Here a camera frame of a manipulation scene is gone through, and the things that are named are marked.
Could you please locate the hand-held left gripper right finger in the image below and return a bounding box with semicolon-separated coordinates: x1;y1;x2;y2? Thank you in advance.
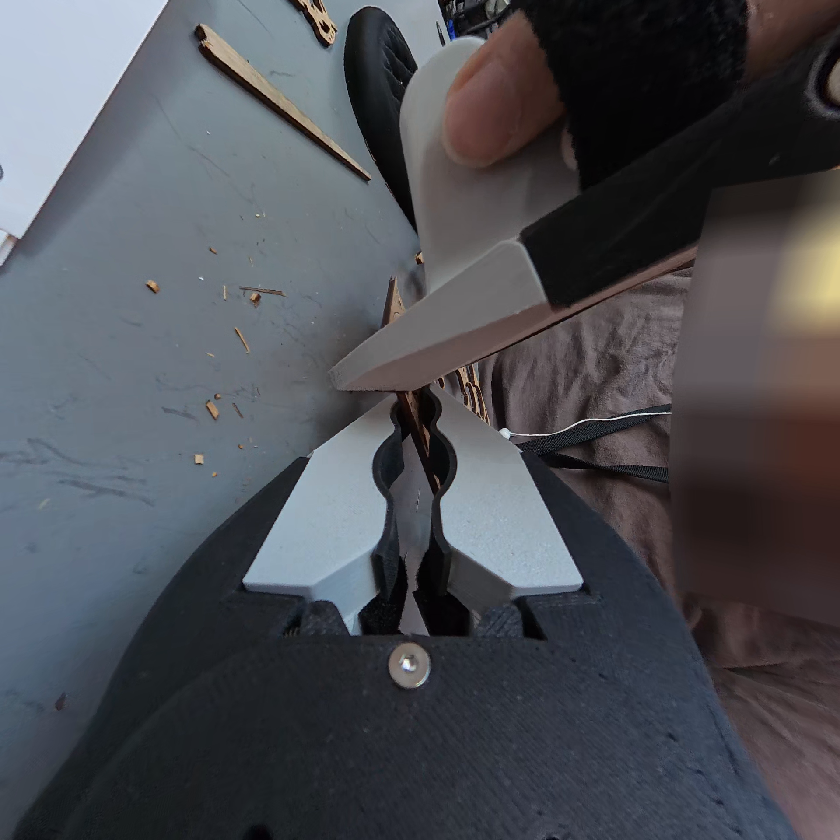
419;386;586;636

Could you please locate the person's right hand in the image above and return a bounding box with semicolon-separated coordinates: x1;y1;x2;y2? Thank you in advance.
443;10;567;169

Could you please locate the laser-cut wooden parts sheet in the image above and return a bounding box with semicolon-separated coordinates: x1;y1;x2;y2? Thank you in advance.
381;276;492;494

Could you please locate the branched wooden model part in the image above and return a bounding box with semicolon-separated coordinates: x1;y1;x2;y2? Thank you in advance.
289;0;339;48

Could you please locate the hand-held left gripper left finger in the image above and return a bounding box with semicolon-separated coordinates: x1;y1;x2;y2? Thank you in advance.
241;397;408;636

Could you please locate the white cord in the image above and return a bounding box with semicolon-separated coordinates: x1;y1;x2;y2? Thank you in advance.
500;410;672;439

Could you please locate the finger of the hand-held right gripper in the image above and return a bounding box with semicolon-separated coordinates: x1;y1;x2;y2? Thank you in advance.
328;235;551;393

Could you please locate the black padded wrist rest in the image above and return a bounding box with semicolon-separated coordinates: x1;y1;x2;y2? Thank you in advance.
343;7;421;232

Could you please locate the white instruction booklet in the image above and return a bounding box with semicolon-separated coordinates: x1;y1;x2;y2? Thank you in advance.
0;0;170;266

